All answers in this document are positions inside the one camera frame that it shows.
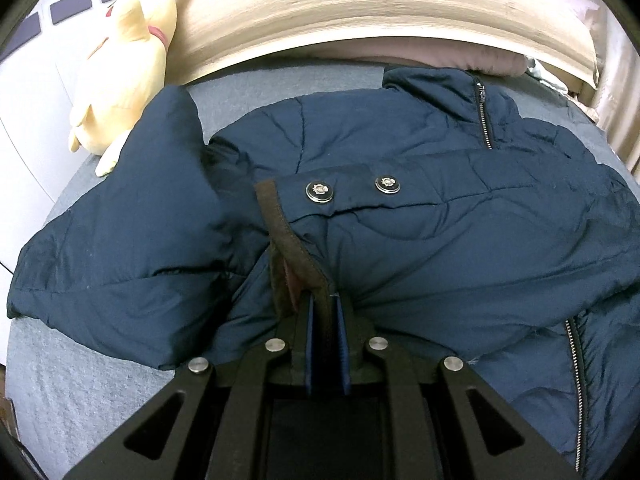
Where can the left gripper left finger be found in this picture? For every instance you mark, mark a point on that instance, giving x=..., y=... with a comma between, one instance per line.
x=205, y=423

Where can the beige curtain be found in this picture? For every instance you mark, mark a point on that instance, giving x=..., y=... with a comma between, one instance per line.
x=616, y=100

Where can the pink pillow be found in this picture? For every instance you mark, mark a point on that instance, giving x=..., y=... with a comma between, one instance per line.
x=438, y=53

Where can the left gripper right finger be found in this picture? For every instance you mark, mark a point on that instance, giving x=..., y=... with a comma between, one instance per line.
x=440, y=419

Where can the white crumpled cloth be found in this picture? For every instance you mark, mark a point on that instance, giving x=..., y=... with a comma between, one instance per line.
x=536, y=70

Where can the white wardrobe with purple panels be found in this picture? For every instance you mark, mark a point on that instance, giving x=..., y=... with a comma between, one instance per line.
x=36, y=118

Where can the yellow Pikachu plush toy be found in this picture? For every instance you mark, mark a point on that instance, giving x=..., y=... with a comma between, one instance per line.
x=121, y=74

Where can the navy blue puffer jacket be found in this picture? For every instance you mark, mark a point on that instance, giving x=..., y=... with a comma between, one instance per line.
x=375, y=234

